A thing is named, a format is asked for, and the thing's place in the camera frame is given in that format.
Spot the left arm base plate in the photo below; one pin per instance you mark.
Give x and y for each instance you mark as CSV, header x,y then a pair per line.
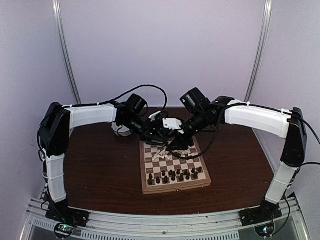
x,y
72,217

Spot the aluminium frame post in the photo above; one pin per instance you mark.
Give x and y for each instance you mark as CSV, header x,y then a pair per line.
x,y
56,4
263,36

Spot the aluminium frame post left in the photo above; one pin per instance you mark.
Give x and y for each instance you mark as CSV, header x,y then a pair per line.
x,y
56,4

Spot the dark chess piece corner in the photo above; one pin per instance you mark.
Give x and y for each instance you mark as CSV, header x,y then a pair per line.
x,y
150,179

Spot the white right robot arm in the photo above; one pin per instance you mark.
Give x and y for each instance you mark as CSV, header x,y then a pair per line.
x,y
285,124

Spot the dark chess piece twelfth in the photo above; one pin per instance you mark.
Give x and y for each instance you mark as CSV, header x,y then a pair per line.
x,y
187,177

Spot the aluminium front rail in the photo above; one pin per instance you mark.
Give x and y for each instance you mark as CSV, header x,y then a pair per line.
x,y
225,225

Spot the white scalloped bowl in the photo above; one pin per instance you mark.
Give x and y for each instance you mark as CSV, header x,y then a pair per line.
x,y
121,130

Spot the dark chess pawn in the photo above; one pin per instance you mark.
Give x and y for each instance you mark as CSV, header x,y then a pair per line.
x,y
195,175

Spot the aluminium frame post right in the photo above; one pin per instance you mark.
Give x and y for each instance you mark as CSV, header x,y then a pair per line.
x,y
263,36

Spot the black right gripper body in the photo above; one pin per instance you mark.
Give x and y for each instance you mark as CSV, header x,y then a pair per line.
x,y
200,123

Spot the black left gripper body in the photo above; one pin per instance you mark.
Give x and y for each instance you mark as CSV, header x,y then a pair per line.
x,y
141,129

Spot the pile of white chess pieces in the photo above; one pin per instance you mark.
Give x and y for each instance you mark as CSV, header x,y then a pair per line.
x,y
164,155

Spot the wooden chess board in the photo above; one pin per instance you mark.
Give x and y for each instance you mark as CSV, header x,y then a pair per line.
x,y
161,172

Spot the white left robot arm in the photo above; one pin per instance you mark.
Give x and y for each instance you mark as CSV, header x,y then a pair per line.
x,y
53,133

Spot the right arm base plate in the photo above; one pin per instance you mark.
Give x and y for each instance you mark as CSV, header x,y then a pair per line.
x,y
257,215

